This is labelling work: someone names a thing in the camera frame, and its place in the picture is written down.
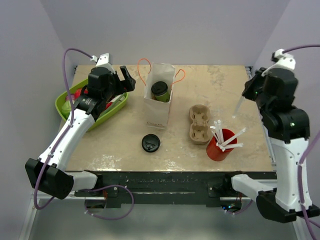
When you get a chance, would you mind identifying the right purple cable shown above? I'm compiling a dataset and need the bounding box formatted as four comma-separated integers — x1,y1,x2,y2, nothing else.
226,44,320,240

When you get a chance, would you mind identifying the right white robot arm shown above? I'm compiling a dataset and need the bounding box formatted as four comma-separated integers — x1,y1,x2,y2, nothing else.
222,67,320,223

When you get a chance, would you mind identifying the red apple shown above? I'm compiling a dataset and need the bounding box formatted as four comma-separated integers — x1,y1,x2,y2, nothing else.
74,88,88,100

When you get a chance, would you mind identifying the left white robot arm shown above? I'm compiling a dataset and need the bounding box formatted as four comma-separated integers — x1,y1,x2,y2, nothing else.
25,65,136,200

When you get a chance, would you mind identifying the green cabbage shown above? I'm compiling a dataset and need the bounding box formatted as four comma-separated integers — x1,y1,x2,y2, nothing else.
61,100,72,119

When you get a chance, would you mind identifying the red cup holder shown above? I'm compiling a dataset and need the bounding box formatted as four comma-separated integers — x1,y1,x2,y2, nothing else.
206,128,235,162

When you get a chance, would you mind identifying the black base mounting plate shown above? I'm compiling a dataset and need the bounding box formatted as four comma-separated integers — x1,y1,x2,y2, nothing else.
74,171,252,210

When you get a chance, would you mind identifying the brown pulp cup carrier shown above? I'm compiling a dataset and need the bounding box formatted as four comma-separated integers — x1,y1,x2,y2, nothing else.
189,104,212,145

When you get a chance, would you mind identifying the single white straw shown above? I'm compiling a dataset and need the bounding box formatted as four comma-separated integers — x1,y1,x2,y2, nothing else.
232,96,245,119

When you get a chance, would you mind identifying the red chili pepper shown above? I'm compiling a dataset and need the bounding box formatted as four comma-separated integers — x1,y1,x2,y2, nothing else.
105,102,113,110

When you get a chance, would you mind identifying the purple cable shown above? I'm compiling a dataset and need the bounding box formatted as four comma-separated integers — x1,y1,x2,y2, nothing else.
33,47,135,221
226,44,320,240

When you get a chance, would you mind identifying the green paper coffee cup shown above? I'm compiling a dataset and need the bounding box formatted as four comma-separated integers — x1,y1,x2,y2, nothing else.
153,91,170,103

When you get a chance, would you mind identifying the green plastic bin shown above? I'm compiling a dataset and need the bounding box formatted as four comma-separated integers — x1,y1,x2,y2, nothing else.
54,78,129,132

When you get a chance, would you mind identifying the black plastic cup lid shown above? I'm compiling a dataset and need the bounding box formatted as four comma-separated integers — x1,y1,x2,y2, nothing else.
151,81,168,96

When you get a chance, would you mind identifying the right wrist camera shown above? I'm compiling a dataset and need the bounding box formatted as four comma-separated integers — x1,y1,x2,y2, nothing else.
271,49,296,72

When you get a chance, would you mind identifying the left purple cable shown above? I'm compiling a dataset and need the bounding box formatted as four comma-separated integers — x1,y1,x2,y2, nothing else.
33,47,135,221

